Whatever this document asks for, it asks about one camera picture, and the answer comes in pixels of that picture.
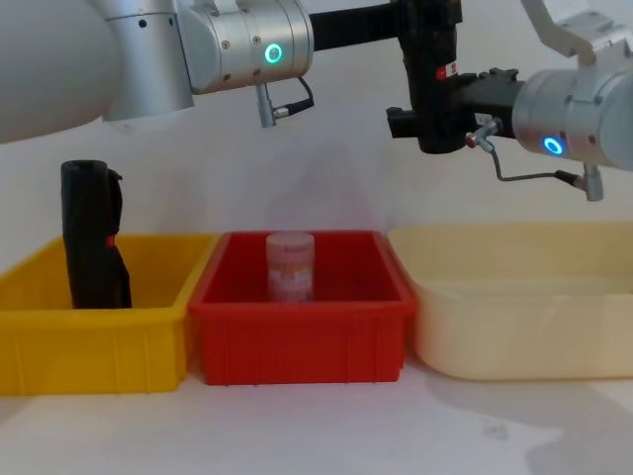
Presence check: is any black tool with red switch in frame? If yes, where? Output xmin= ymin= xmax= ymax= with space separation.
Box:
xmin=59 ymin=158 xmax=134 ymax=311

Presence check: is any white table cloth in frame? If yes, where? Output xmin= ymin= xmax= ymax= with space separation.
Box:
xmin=0 ymin=368 xmax=633 ymax=475

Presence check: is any thin dark right wrist cable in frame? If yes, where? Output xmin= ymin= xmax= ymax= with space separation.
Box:
xmin=464 ymin=117 xmax=605 ymax=202

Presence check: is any cream plastic bin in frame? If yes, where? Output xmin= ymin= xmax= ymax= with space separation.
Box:
xmin=387 ymin=223 xmax=633 ymax=382

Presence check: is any thin dark wrist cable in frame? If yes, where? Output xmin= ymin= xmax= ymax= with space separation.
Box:
xmin=464 ymin=117 xmax=605 ymax=202
xmin=253 ymin=75 xmax=316 ymax=130

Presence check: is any red plastic bin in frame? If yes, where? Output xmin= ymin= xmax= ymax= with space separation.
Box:
xmin=187 ymin=229 xmax=418 ymax=387

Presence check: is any thin dark left wrist cable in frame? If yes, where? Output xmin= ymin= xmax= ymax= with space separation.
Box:
xmin=253 ymin=75 xmax=316 ymax=130

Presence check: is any pink printed can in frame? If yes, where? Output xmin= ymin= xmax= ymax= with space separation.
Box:
xmin=265 ymin=231 xmax=317 ymax=304

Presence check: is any yellow plastic bin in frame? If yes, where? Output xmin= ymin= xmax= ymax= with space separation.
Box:
xmin=0 ymin=233 xmax=220 ymax=398

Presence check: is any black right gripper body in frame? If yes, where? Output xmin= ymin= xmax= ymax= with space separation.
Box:
xmin=457 ymin=69 xmax=527 ymax=133

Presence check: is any black cylinder with red label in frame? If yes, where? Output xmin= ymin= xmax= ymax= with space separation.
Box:
xmin=402 ymin=30 xmax=467 ymax=155

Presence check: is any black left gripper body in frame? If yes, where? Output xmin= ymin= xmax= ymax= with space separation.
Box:
xmin=309 ymin=3 xmax=405 ymax=53

